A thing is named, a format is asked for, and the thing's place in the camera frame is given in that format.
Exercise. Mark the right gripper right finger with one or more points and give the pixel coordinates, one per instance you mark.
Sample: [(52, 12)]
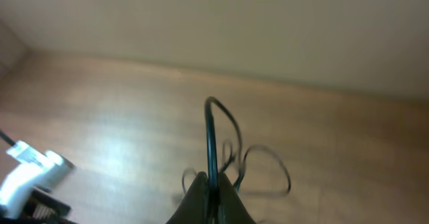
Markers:
[(231, 210)]

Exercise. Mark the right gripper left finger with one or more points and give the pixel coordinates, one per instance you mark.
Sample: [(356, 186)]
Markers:
[(193, 207)]

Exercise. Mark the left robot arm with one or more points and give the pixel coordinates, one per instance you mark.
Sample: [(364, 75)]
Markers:
[(35, 206)]

